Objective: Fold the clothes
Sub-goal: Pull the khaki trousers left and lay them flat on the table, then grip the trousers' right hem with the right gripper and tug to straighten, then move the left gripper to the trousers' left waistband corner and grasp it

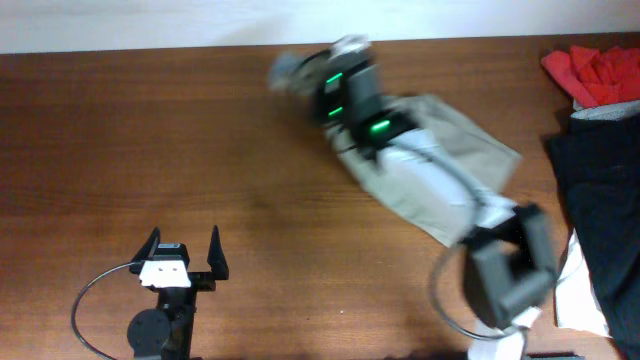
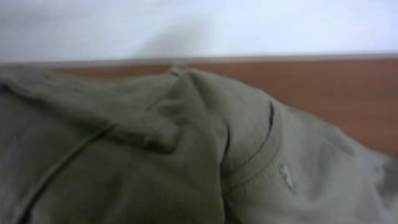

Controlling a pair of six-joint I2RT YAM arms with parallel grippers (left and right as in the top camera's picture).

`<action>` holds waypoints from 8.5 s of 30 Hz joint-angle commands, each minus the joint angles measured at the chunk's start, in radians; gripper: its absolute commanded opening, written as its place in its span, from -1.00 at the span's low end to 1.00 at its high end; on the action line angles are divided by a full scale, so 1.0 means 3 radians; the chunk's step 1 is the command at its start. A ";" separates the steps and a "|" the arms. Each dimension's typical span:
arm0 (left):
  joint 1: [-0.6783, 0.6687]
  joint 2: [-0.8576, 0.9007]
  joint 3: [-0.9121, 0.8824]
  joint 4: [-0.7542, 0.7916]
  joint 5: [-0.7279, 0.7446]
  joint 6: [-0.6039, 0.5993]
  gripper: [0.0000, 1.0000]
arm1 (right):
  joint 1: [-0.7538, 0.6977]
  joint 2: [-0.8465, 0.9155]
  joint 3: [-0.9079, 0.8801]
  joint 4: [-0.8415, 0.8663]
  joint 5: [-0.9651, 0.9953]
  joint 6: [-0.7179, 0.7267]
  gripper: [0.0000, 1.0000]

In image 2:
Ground khaki green shorts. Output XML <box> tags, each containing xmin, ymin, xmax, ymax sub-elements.
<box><xmin>1</xmin><ymin>67</ymin><xmax>397</xmax><ymax>223</ymax></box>

